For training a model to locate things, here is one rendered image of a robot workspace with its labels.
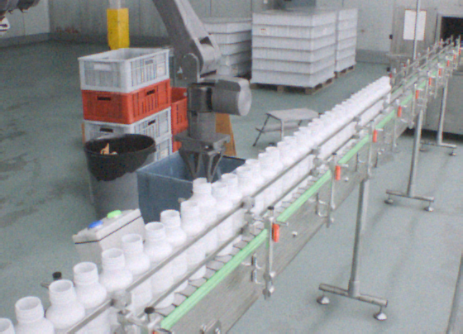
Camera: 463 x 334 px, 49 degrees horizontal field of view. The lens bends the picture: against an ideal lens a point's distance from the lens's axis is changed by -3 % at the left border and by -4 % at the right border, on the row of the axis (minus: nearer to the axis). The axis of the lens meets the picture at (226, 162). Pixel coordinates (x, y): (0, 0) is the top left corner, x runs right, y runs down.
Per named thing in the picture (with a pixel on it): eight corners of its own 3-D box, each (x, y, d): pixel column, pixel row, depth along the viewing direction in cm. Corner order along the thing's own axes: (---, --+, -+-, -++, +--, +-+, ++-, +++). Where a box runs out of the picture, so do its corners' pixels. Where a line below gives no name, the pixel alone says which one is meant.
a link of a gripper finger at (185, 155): (195, 173, 115) (194, 131, 112) (223, 178, 111) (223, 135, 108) (178, 183, 109) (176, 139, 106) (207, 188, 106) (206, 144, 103)
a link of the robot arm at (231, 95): (204, 46, 106) (181, 53, 98) (256, 50, 100) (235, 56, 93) (206, 104, 110) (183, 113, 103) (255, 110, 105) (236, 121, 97)
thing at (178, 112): (174, 130, 423) (173, 103, 416) (132, 124, 441) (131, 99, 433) (209, 114, 475) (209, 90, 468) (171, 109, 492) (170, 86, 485)
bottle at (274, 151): (257, 202, 148) (259, 145, 142) (278, 200, 149) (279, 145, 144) (263, 210, 142) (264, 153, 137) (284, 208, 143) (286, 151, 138)
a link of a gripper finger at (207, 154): (198, 173, 114) (197, 131, 111) (226, 178, 111) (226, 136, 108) (180, 183, 109) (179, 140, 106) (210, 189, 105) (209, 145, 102)
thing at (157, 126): (131, 156, 361) (130, 125, 354) (83, 150, 376) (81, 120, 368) (173, 133, 414) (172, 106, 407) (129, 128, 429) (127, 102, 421)
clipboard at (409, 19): (423, 40, 522) (427, 9, 511) (402, 39, 532) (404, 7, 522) (424, 40, 524) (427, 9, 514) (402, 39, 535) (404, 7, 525)
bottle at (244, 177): (226, 232, 130) (226, 169, 125) (239, 223, 135) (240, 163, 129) (246, 238, 127) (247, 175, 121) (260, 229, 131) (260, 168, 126)
